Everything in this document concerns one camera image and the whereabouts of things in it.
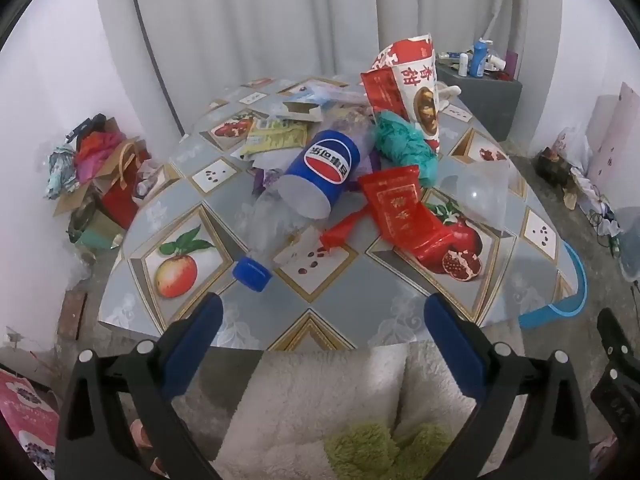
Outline pink printed bag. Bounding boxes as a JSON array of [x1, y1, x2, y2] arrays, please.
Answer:
[[0, 366, 62, 480]]

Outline yellow snack packet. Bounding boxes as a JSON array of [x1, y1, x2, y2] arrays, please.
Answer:
[[239, 119, 309, 162]]

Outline grey cabinet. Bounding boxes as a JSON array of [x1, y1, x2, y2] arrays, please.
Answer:
[[434, 62, 524, 142]]

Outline teal plastic bag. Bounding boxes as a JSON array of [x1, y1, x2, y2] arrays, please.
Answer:
[[372, 109, 442, 189]]

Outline pink board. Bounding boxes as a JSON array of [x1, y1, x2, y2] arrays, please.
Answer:
[[586, 81, 640, 192]]

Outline pile of plastic bags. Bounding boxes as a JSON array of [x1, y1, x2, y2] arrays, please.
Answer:
[[564, 159, 622, 242]]

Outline red white paper bag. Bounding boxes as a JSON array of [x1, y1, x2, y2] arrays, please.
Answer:
[[369, 33, 445, 155]]

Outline white cloth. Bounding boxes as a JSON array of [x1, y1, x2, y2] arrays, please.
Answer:
[[436, 83, 464, 112]]

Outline small open cardboard box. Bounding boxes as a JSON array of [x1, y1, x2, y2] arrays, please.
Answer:
[[281, 99, 324, 123]]

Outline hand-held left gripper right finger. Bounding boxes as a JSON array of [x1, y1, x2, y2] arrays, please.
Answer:
[[424, 292, 591, 480]]

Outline white curtain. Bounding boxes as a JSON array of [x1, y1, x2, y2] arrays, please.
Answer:
[[91, 0, 567, 142]]

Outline clear plastic container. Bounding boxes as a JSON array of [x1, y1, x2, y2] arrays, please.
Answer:
[[439, 164, 517, 237]]

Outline red brick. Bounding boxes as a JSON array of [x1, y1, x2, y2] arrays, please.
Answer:
[[56, 289, 89, 342]]

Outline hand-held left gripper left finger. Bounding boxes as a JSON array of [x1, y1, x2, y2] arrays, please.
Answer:
[[55, 292, 224, 480]]

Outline blue toiletry bottle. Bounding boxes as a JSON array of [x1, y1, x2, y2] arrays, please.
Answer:
[[472, 38, 489, 79]]

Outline plastic bottle with blue label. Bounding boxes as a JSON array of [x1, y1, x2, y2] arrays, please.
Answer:
[[231, 129, 362, 294]]

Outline dark box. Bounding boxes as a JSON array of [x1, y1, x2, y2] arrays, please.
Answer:
[[534, 146, 577, 187]]

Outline fruit print tablecloth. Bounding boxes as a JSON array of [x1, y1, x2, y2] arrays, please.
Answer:
[[97, 76, 576, 352]]

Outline black cable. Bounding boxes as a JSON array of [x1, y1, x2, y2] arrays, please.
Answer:
[[124, 0, 185, 137]]

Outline blue plastic wastebasket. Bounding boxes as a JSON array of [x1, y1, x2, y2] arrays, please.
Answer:
[[518, 244, 587, 332]]

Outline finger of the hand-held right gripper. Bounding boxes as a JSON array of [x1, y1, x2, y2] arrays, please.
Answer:
[[590, 361, 640, 440], [596, 307, 634, 362]]

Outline red plastic wrapper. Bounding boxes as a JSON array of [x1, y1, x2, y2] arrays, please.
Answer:
[[320, 209, 372, 252]]

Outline red paper envelope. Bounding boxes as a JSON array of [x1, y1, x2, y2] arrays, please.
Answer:
[[360, 68, 404, 115], [359, 164, 455, 262]]

